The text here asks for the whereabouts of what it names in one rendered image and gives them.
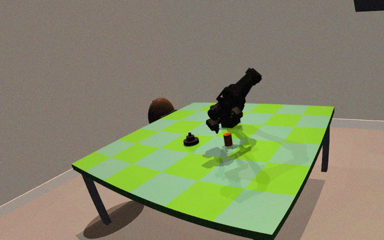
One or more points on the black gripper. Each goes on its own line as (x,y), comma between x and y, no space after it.
(234,115)

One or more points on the orange knob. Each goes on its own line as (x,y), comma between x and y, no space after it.
(228,139)

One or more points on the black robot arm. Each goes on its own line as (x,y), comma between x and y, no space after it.
(234,95)

